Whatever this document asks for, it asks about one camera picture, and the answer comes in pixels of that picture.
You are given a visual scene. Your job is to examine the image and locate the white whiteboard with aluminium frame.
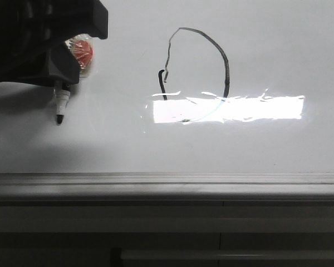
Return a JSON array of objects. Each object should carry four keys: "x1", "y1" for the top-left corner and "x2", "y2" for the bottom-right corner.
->
[{"x1": 0, "y1": 1, "x2": 334, "y2": 201}]

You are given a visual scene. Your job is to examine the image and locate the white black whiteboard marker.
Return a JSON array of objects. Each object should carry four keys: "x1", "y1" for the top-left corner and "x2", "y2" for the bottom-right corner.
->
[{"x1": 53, "y1": 33, "x2": 96, "y2": 126}]

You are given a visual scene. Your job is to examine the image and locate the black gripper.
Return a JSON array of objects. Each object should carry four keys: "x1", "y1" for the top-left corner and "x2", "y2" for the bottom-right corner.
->
[{"x1": 0, "y1": 0, "x2": 109, "y2": 87}]

